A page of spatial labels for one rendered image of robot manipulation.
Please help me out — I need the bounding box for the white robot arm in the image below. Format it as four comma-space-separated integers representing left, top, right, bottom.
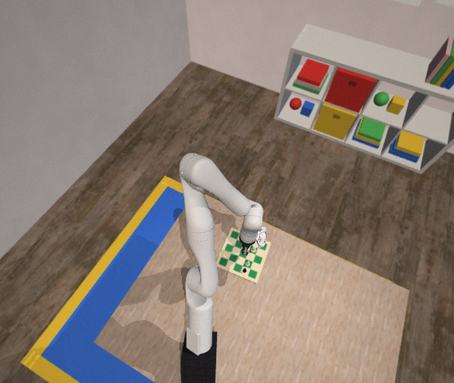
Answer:
180, 153, 266, 356

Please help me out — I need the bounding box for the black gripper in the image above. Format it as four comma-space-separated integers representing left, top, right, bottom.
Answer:
239, 236, 255, 255

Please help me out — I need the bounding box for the green and cream chessboard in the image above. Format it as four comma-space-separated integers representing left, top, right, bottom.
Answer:
216, 227, 271, 283

